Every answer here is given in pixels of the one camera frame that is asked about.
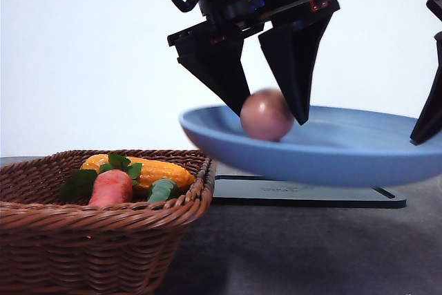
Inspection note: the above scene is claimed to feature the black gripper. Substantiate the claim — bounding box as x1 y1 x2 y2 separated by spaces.
167 0 341 126

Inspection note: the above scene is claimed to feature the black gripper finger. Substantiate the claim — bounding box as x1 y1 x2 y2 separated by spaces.
410 31 442 145

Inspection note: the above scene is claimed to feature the brown egg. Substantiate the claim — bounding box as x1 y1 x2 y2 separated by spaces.
240 88 295 141

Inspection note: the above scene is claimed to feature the blue plate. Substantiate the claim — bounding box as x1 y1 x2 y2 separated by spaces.
179 106 442 187

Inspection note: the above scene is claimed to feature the brown wicker basket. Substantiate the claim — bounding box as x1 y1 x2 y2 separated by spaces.
0 149 216 295

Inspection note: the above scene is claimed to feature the black flat tray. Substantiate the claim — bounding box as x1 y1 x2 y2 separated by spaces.
213 175 407 209

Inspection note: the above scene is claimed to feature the orange toy corn cob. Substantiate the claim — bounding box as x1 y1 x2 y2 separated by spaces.
81 154 195 187

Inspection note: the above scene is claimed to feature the green toy vegetable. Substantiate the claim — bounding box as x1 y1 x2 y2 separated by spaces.
149 179 176 202

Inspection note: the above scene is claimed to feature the red toy carrot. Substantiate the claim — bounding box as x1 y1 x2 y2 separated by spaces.
59 153 143 206

